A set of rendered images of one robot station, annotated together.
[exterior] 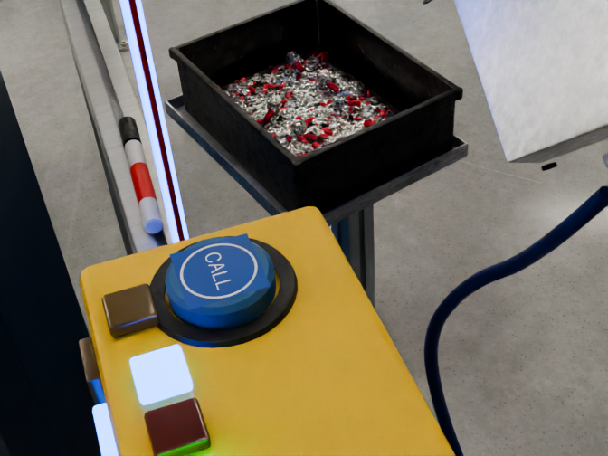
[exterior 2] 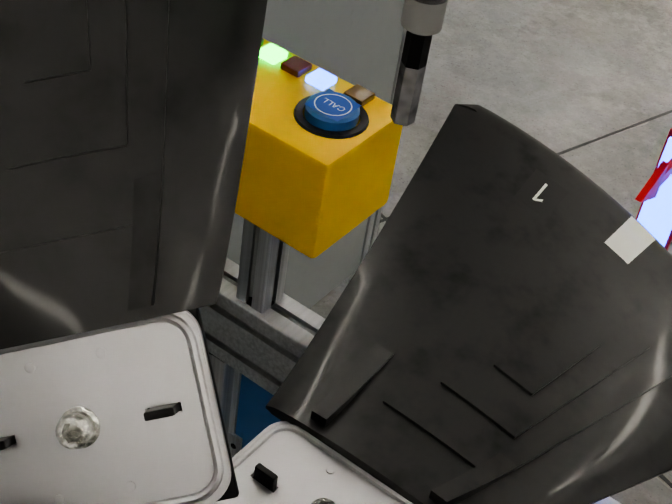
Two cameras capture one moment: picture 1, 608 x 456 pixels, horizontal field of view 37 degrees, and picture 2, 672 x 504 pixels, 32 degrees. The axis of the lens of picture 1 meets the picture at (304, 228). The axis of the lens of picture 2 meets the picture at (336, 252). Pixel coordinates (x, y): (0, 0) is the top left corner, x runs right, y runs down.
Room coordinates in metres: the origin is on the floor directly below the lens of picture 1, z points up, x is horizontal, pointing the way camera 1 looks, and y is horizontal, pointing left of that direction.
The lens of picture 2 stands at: (0.76, -0.44, 1.55)
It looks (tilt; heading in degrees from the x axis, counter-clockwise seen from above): 40 degrees down; 136
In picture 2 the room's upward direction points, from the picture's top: 10 degrees clockwise
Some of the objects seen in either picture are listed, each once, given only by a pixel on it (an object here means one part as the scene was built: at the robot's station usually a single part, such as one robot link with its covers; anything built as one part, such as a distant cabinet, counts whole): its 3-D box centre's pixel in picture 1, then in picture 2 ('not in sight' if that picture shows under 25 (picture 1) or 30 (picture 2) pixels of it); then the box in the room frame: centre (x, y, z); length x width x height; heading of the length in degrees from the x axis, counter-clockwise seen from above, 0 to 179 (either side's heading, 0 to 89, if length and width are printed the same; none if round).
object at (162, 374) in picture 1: (160, 374); (321, 79); (0.20, 0.05, 1.08); 0.02 x 0.02 x 0.01; 16
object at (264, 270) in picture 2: not in sight; (265, 243); (0.19, 0.02, 0.92); 0.03 x 0.03 x 0.12; 16
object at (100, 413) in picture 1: (113, 451); not in sight; (0.19, 0.07, 1.04); 0.02 x 0.01 x 0.03; 16
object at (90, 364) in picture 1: (98, 383); not in sight; (0.22, 0.08, 1.04); 0.02 x 0.01 x 0.03; 16
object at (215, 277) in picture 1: (221, 283); (331, 112); (0.24, 0.03, 1.08); 0.04 x 0.04 x 0.02
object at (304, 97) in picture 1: (310, 117); not in sight; (0.69, -0.02, 0.83); 0.19 x 0.14 x 0.02; 30
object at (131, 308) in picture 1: (130, 309); (359, 95); (0.23, 0.06, 1.08); 0.02 x 0.02 x 0.01; 16
